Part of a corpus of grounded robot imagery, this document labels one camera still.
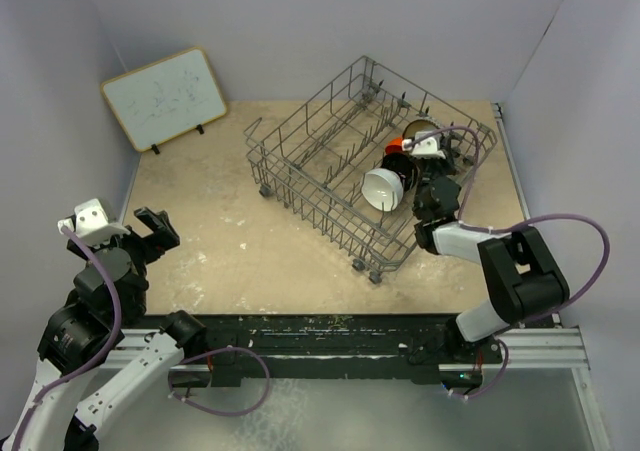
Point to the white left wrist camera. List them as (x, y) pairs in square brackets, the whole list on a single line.
[(94, 222)]

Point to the grey wire dish rack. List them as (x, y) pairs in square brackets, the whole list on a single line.
[(314, 162)]

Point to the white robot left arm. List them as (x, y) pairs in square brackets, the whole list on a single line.
[(108, 296)]

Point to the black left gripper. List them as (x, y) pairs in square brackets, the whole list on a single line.
[(162, 237)]

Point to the brown glazed bowl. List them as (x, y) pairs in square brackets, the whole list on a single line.
[(416, 126)]

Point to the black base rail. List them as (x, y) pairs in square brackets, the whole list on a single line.
[(420, 348)]

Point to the black glossy bowl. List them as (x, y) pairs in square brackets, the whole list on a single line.
[(403, 166)]

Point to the yellow framed whiteboard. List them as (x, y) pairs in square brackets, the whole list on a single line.
[(165, 99)]

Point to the white orange rimmed striped bowl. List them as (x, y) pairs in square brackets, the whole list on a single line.
[(435, 122)]

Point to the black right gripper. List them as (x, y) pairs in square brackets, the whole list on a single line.
[(448, 162)]

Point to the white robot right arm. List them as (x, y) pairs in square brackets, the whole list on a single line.
[(522, 277)]

